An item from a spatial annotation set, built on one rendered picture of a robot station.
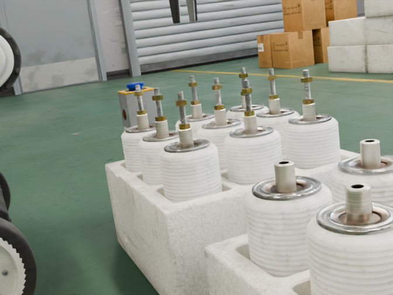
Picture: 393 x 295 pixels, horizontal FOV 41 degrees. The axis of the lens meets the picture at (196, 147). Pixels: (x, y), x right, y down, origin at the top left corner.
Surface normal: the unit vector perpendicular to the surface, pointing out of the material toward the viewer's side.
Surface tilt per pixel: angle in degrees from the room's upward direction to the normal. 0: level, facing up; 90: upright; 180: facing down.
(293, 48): 90
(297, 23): 90
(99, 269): 0
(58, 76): 90
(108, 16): 90
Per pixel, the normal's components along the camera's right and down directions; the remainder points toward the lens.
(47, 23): 0.40, 0.15
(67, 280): -0.13, -0.97
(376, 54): -0.88, 0.21
